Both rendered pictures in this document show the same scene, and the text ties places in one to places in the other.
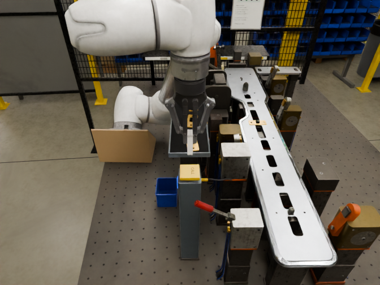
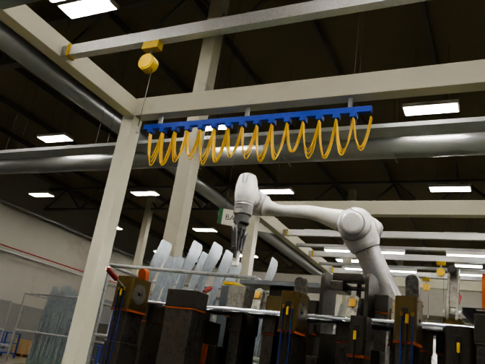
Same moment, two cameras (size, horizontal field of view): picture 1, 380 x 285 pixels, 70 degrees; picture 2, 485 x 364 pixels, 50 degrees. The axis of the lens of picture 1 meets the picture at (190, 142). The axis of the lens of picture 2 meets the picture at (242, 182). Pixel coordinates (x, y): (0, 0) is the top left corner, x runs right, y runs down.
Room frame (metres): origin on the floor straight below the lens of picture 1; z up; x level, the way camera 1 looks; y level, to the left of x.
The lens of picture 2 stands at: (1.87, -1.98, 0.80)
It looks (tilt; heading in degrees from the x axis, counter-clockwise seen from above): 20 degrees up; 123
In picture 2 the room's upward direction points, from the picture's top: 9 degrees clockwise
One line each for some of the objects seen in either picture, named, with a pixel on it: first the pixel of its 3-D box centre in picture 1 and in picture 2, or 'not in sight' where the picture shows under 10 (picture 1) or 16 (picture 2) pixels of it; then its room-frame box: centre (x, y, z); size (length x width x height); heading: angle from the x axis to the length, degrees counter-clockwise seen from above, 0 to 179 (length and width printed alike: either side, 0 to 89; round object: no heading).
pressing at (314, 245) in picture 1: (259, 125); (292, 316); (1.08, -0.33, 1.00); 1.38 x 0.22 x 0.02; 1
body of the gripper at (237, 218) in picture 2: (190, 92); (240, 225); (0.60, 0.00, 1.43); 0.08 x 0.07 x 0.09; 91
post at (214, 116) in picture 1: (213, 151); not in sight; (1.00, -0.11, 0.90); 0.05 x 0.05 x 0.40; 1
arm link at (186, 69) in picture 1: (190, 63); (242, 210); (0.60, 0.00, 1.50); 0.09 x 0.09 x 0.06
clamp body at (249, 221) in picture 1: (235, 250); not in sight; (0.50, -0.16, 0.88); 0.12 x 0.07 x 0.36; 91
